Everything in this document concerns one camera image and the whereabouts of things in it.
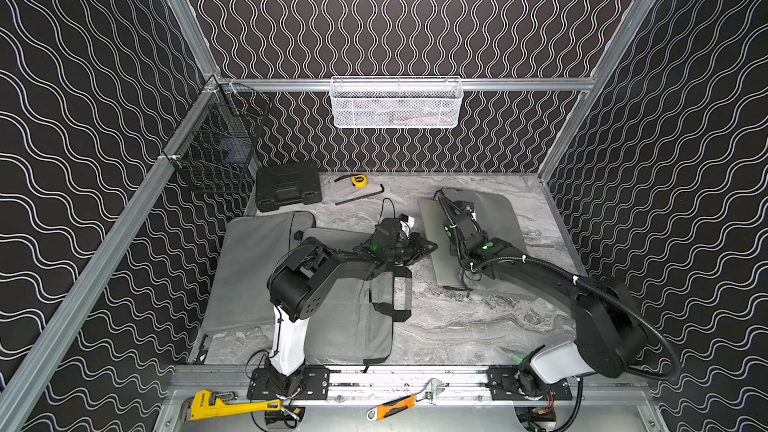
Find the grey zippered laptop bag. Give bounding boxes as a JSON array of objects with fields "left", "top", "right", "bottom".
[{"left": 443, "top": 188, "right": 537, "bottom": 300}]

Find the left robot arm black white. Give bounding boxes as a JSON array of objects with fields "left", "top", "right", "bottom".
[{"left": 265, "top": 217, "right": 438, "bottom": 397}]

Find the white wire mesh basket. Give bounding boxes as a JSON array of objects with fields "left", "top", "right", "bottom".
[{"left": 329, "top": 76, "right": 464, "bottom": 129}]

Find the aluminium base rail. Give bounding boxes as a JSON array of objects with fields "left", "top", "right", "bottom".
[{"left": 247, "top": 364, "right": 574, "bottom": 404}]

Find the yellow tape measure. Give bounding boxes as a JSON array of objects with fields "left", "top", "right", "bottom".
[{"left": 334, "top": 174, "right": 368, "bottom": 189}]

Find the black plastic tool case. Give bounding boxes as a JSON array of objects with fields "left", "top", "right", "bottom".
[{"left": 255, "top": 161, "right": 322, "bottom": 212}]

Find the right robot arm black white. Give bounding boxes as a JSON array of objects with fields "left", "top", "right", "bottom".
[{"left": 433, "top": 189, "right": 682, "bottom": 398}]

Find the orange adjustable wrench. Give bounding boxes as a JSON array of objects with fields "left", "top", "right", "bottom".
[{"left": 366, "top": 378, "right": 448, "bottom": 421}]

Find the silver laptop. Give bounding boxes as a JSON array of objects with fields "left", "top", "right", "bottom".
[{"left": 418, "top": 199, "right": 470, "bottom": 291}]

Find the black wire basket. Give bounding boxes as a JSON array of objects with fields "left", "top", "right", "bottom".
[{"left": 170, "top": 78, "right": 274, "bottom": 195}]

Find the black hex key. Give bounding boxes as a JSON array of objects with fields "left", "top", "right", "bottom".
[{"left": 334, "top": 183, "right": 385, "bottom": 206}]

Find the yellow pipe wrench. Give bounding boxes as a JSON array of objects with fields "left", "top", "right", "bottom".
[{"left": 181, "top": 390, "right": 282, "bottom": 422}]

